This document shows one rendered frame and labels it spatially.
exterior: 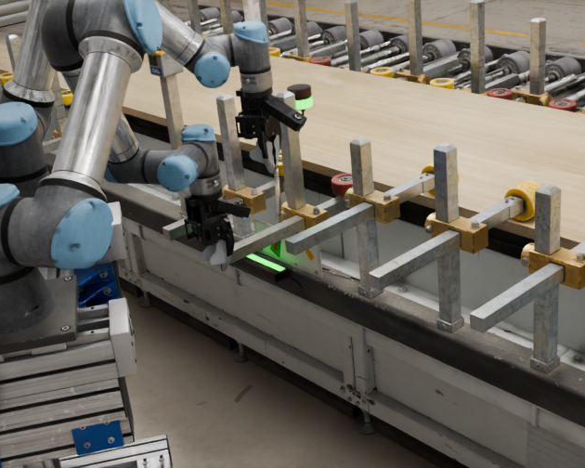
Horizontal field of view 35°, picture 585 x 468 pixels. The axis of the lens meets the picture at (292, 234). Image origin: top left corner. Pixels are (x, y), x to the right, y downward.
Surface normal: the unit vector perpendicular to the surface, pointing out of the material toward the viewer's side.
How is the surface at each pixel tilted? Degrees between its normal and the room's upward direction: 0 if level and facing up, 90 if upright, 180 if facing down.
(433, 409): 90
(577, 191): 0
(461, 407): 90
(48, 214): 40
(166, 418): 0
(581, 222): 0
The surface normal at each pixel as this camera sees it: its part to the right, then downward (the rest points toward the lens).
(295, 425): -0.10, -0.90
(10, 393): 0.19, 0.40
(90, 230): 0.92, 0.16
